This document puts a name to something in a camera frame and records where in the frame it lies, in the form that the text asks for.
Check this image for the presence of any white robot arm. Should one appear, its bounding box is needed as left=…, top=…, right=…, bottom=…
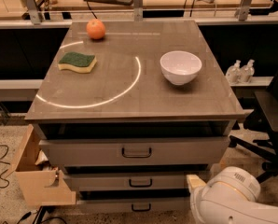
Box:
left=187, top=166, right=278, bottom=224

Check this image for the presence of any black office chair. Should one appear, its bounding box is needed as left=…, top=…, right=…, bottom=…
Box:
left=229, top=71, right=278, bottom=183

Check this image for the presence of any clear bottle right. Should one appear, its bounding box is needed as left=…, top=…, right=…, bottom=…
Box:
left=239, top=60, right=255, bottom=83

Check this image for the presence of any white bowl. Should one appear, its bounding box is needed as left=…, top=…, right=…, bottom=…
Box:
left=160, top=50, right=202, bottom=86

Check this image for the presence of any grey drawer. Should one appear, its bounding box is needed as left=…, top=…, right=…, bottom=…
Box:
left=76, top=197, right=189, bottom=213
left=39, top=136, right=229, bottom=167
left=63, top=172, right=189, bottom=191

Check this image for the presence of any grey top drawer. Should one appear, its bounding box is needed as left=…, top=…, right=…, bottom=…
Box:
left=39, top=136, right=229, bottom=167

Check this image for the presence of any orange fruit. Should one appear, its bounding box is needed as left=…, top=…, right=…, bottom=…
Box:
left=86, top=19, right=105, bottom=39

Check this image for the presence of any grey drawer cabinet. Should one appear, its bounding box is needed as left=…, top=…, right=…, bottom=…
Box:
left=26, top=21, right=243, bottom=204

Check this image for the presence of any grey bottom drawer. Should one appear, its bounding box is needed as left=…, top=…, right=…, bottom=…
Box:
left=76, top=197, right=189, bottom=213

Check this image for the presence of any cardboard box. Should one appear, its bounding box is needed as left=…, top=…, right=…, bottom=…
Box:
left=7, top=125, right=76, bottom=207

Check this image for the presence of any green yellow sponge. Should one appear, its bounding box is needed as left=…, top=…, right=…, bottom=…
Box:
left=58, top=52, right=97, bottom=74

